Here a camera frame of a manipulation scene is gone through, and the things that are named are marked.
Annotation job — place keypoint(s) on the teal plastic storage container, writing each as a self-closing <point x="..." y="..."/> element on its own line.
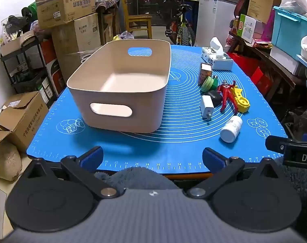
<point x="287" y="30"/>

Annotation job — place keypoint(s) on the white charger plug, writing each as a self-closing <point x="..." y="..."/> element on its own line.
<point x="206" y="106"/>

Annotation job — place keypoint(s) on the brown sack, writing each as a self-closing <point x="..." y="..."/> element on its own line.
<point x="5" y="159"/>

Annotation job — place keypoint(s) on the yellow plastic jugs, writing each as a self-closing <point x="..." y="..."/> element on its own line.
<point x="115" y="38"/>

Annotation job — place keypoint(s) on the green round tin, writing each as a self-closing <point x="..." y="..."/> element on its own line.
<point x="206" y="84"/>

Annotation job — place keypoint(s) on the dark wooden side table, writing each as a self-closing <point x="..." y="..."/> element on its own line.
<point x="277" y="63"/>

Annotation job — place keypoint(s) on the beige plastic storage bin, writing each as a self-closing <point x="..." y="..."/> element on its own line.
<point x="118" y="121"/>

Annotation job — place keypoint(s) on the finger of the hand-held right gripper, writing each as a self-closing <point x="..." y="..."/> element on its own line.
<point x="275" y="143"/>

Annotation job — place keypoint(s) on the white chest freezer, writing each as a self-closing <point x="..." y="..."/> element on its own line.
<point x="214" y="20"/>

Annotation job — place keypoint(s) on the small floral paper box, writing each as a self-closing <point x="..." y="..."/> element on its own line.
<point x="204" y="77"/>

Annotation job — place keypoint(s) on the pink gift box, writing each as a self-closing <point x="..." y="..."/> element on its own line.
<point x="268" y="27"/>

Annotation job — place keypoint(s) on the bicycle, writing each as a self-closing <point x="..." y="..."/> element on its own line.
<point x="185" y="30"/>

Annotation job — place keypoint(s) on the green bottle with silver cap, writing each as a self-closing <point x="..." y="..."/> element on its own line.
<point x="214" y="84"/>

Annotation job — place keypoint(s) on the black utility cart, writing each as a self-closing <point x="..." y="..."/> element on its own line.
<point x="29" y="63"/>

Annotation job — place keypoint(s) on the yellow plastic toy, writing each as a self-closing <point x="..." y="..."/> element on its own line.
<point x="242" y="103"/>

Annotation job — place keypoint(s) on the large pale cardboard box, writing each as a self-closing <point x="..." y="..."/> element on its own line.
<point x="75" y="43"/>

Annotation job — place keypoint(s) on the wooden chair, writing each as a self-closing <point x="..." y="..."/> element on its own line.
<point x="138" y="21"/>

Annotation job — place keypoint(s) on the clear plastic bag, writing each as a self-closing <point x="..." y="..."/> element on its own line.
<point x="127" y="35"/>

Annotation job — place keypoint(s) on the green and white carton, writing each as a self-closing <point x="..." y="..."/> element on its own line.
<point x="248" y="27"/>

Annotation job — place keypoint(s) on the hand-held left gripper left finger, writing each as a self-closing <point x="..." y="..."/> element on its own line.
<point x="92" y="155"/>

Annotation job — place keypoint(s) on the orange drink bottle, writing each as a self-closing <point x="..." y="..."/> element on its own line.
<point x="236" y="25"/>

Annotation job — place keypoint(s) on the floral tissue box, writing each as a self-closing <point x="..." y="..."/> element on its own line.
<point x="219" y="60"/>

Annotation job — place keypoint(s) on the white pill bottle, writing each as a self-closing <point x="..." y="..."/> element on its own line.
<point x="230" y="129"/>

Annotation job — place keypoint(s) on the red hero figure toy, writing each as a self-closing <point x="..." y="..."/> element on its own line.
<point x="225" y="93"/>

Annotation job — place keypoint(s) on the red gift box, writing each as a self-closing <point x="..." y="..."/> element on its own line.
<point x="241" y="63"/>
<point x="261" y="79"/>

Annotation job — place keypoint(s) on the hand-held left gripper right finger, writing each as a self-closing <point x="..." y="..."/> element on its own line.
<point x="212" y="157"/>

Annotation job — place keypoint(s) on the taped brown cardboard box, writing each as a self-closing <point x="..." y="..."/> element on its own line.
<point x="64" y="2"/>

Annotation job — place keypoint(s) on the blue silicone baking mat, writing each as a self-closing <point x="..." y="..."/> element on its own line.
<point x="181" y="144"/>

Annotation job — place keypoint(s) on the grey fleece clothing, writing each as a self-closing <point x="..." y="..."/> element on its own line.
<point x="138" y="178"/>

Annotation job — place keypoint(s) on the open brown cardboard box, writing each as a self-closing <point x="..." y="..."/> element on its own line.
<point x="21" y="116"/>

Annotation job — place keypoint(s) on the black earbuds case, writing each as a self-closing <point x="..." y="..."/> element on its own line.
<point x="216" y="98"/>

